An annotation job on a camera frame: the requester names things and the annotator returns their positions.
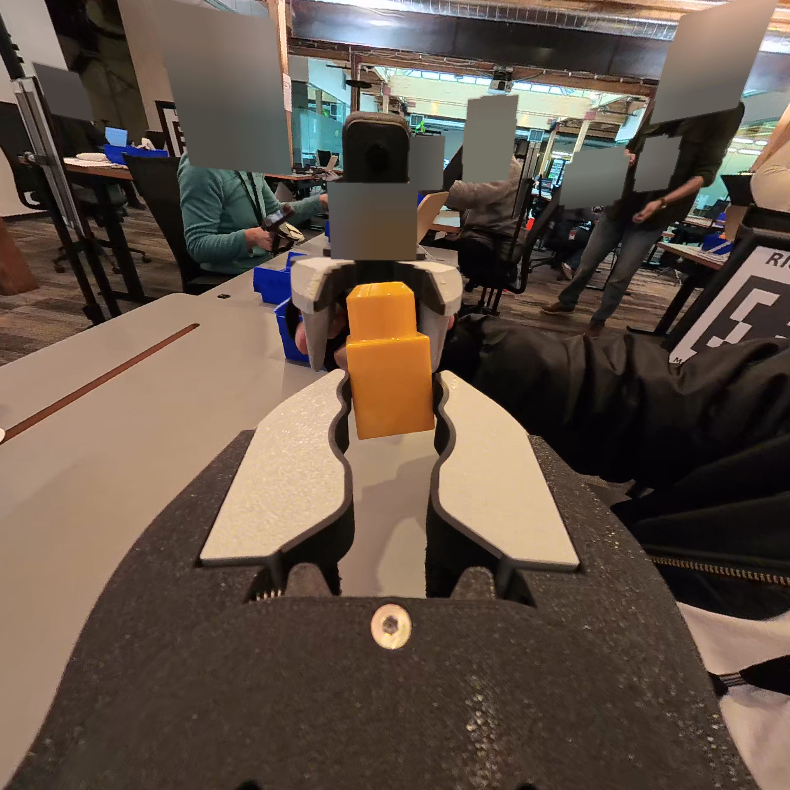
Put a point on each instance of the ceiling mounted camera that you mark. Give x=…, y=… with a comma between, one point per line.
x=503, y=80

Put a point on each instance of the yellow plastic block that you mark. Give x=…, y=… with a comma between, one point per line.
x=389, y=382

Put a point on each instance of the person's white garment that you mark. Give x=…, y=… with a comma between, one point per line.
x=759, y=740

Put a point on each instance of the brown wooden column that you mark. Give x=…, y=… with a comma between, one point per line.
x=15, y=259

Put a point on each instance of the black tripod stand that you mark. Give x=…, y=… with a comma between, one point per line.
x=37, y=129

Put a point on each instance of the person's right hand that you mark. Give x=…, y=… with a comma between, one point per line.
x=302, y=339

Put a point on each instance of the tan document board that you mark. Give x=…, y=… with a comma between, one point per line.
x=432, y=216

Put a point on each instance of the person's black jacket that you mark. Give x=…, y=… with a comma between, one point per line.
x=710, y=531

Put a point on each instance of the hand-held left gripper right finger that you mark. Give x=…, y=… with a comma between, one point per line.
x=500, y=487

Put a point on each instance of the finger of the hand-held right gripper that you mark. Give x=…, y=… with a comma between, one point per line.
x=450, y=293
x=305, y=284

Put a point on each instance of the black office chair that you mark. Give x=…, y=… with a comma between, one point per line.
x=160, y=203
x=494, y=271

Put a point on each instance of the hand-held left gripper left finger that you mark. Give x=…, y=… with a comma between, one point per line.
x=278, y=481

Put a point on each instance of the black white marker sign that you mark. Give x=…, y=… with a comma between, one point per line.
x=165, y=133
x=759, y=271

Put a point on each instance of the person's right forearm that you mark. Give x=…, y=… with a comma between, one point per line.
x=586, y=395

